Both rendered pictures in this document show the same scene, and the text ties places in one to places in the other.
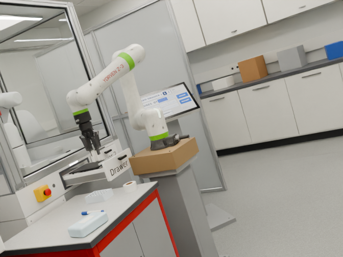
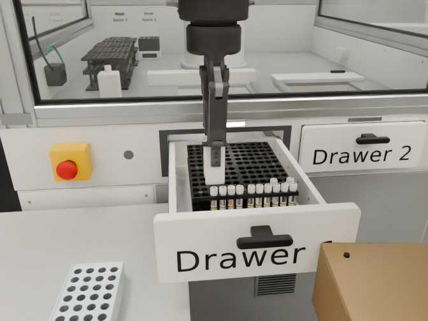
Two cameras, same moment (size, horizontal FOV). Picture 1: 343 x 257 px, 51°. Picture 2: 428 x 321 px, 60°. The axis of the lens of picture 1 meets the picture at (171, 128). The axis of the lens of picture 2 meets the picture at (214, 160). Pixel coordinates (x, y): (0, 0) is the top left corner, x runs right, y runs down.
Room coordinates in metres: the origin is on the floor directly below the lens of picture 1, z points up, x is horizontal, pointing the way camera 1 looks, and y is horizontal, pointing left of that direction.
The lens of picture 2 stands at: (1.81, 0.02, 1.21)
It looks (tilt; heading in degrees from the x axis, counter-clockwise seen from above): 25 degrees down; 58
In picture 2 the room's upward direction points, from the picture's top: straight up
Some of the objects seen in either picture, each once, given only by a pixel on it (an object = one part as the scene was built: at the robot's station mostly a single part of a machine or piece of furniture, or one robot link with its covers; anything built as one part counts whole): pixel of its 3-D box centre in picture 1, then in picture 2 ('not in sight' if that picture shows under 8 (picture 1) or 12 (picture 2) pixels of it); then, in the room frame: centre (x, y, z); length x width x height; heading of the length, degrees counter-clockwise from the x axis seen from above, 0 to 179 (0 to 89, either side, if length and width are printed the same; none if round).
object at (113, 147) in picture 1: (105, 156); (362, 146); (2.51, 0.50, 0.87); 0.29 x 0.02 x 0.11; 154
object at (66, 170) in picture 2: (47, 192); (67, 169); (1.91, 0.74, 0.88); 0.04 x 0.03 x 0.04; 154
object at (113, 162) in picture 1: (119, 163); (256, 242); (2.09, 0.36, 0.87); 0.29 x 0.02 x 0.11; 154
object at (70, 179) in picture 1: (92, 171); (234, 180); (2.18, 0.54, 0.86); 0.40 x 0.26 x 0.06; 64
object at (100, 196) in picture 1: (99, 196); (90, 300); (1.87, 0.47, 0.78); 0.12 x 0.08 x 0.04; 62
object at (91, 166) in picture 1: (93, 170); (235, 180); (2.18, 0.53, 0.87); 0.22 x 0.18 x 0.06; 64
